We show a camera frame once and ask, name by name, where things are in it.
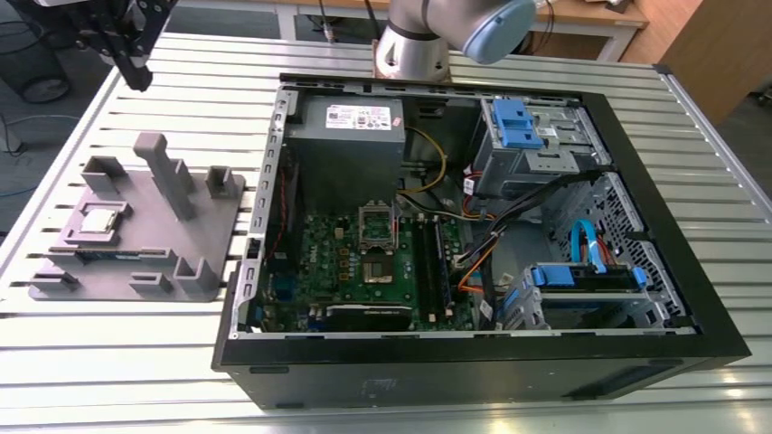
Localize grey parts rack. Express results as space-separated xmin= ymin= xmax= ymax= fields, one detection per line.
xmin=28 ymin=132 xmax=247 ymax=303

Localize metal socket cover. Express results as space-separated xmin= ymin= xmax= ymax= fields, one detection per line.
xmin=359 ymin=198 xmax=399 ymax=249

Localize black RAM slot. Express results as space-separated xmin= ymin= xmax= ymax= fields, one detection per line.
xmin=431 ymin=215 xmax=458 ymax=320

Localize grey metal disk bay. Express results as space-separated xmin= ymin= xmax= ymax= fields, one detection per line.
xmin=500 ymin=263 xmax=695 ymax=331

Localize black wire bundle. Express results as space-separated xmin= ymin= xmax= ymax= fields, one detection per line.
xmin=455 ymin=169 xmax=611 ymax=326

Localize orange wire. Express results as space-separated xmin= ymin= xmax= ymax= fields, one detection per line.
xmin=456 ymin=264 xmax=494 ymax=297

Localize blue drive latch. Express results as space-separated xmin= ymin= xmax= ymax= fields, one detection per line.
xmin=491 ymin=98 xmax=544 ymax=150

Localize blue RAM stick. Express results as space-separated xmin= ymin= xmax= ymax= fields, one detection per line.
xmin=47 ymin=246 xmax=168 ymax=263

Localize silver CPU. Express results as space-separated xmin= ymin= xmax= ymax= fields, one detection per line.
xmin=80 ymin=208 xmax=122 ymax=234

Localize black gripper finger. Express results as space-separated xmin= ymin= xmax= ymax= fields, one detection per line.
xmin=67 ymin=0 xmax=140 ymax=90
xmin=135 ymin=0 xmax=180 ymax=91

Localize black open PC case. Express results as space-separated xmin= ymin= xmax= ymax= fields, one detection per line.
xmin=210 ymin=71 xmax=754 ymax=411

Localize blue flat data wire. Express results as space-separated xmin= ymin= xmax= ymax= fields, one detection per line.
xmin=570 ymin=218 xmax=611 ymax=275

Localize grey power supply unit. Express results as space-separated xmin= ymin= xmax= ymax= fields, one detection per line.
xmin=282 ymin=95 xmax=407 ymax=213

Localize yellow wire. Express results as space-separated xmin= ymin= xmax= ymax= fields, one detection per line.
xmin=398 ymin=126 xmax=450 ymax=195

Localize wooden desk white legs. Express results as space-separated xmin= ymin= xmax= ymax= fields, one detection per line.
xmin=530 ymin=0 xmax=652 ymax=63

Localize green motherboard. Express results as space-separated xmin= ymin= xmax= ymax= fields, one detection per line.
xmin=264 ymin=212 xmax=478 ymax=334

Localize black wire mesh bin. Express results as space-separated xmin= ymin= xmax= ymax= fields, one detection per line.
xmin=0 ymin=40 xmax=72 ymax=105

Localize grey metal drive cage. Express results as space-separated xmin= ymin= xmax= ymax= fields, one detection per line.
xmin=474 ymin=95 xmax=612 ymax=200

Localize CPU socket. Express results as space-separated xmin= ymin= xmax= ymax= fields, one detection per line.
xmin=360 ymin=250 xmax=399 ymax=287

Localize hard disk in blue carrier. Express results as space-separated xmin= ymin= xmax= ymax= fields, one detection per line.
xmin=524 ymin=264 xmax=652 ymax=295

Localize black graphics card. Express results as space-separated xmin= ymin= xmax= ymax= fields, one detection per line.
xmin=324 ymin=303 xmax=415 ymax=332

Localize wooden cabinet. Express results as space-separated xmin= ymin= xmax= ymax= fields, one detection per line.
xmin=656 ymin=0 xmax=772 ymax=127

